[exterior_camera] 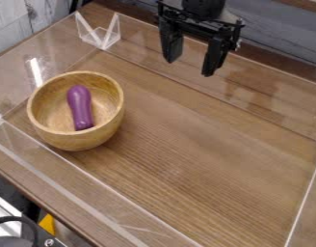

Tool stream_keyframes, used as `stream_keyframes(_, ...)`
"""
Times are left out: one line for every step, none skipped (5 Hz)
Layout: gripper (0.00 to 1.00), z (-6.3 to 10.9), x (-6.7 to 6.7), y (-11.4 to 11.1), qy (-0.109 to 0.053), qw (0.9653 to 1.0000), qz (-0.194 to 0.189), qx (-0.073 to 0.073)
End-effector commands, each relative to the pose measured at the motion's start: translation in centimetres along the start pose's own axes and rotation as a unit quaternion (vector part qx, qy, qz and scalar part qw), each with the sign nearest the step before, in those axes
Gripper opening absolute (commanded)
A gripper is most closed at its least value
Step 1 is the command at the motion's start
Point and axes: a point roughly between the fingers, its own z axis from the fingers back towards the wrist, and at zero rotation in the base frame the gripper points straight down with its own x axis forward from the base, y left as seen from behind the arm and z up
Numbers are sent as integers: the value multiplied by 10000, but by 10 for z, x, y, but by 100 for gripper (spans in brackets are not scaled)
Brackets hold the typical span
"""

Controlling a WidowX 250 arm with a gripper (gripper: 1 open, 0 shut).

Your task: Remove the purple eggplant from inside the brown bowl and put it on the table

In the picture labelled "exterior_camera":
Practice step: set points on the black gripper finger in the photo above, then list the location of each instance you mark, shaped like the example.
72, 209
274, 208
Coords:
171, 39
215, 55

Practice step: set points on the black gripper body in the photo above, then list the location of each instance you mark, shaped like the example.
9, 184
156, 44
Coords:
203, 18

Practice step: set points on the purple toy eggplant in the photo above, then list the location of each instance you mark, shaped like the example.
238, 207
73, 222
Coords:
79, 102

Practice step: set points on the brown wooden bowl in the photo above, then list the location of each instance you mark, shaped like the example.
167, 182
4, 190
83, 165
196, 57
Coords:
49, 111

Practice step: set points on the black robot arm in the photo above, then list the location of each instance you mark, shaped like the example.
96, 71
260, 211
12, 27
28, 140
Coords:
201, 18

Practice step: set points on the clear acrylic tray walls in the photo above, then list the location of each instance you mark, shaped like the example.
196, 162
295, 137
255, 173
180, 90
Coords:
211, 165

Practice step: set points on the yellow sticker on base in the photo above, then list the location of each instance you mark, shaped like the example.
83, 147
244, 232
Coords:
46, 224

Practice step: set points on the black metal base with screw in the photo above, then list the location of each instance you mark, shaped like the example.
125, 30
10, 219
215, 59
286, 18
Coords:
48, 240

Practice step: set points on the clear acrylic corner bracket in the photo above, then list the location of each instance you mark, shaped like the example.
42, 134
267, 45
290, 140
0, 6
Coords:
99, 37

